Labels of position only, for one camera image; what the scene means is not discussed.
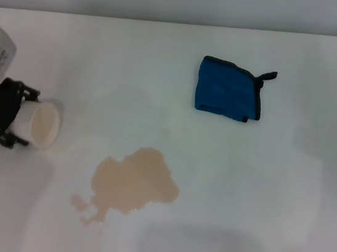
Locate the white paper cup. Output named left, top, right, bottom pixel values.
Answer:
left=9, top=94, right=67, bottom=154

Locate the blue rag with black trim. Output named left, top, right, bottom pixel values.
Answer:
left=192, top=54, right=279, bottom=127

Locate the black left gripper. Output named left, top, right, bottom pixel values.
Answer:
left=0, top=76, right=43, bottom=153

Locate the brown water stain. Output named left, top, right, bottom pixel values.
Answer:
left=67, top=138, right=185, bottom=238

